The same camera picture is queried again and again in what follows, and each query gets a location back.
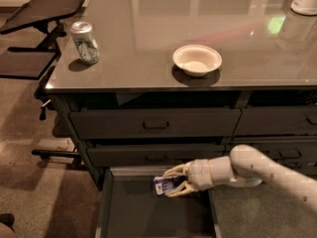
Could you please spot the top left drawer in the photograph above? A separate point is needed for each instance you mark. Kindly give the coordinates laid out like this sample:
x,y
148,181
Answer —
x,y
154,123

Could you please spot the open bottom left drawer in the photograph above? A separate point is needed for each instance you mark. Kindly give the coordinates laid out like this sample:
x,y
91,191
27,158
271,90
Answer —
x,y
130,208

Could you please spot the silver green soda can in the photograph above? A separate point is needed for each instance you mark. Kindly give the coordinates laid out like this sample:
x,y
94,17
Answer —
x,y
82,35

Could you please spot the white cylindrical container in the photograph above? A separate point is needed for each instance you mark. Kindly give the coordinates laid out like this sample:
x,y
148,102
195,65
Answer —
x,y
305,7

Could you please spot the dark adjustable stand table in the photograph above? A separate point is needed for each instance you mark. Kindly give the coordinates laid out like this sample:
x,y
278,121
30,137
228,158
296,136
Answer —
x,y
45,16

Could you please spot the blue rxbar blueberry bar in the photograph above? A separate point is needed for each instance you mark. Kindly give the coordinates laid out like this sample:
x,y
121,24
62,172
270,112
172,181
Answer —
x,y
166,185

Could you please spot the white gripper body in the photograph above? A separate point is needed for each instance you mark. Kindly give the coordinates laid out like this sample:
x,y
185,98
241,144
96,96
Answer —
x,y
199,175

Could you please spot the middle right drawer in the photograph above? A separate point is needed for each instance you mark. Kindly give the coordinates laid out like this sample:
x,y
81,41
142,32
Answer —
x,y
284,151

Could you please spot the bottom right drawer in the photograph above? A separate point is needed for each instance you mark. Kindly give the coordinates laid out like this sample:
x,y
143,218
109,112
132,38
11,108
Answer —
x,y
310,171

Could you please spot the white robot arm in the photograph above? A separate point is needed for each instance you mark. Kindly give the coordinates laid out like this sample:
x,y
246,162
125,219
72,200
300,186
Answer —
x,y
245,166

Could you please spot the top right drawer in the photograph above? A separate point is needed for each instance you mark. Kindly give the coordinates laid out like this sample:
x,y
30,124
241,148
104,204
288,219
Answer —
x,y
278,120

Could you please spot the middle left drawer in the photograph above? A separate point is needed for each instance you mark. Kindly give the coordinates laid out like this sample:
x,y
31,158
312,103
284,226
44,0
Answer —
x,y
148,155

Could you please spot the dark grey drawer cabinet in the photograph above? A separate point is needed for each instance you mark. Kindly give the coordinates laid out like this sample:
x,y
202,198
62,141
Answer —
x,y
269,58

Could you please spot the white paper bowl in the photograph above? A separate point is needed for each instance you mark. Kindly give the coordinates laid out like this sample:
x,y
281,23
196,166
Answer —
x,y
196,60

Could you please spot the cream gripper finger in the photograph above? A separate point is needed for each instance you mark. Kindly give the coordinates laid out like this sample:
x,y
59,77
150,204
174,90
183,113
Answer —
x,y
183,189
177,171

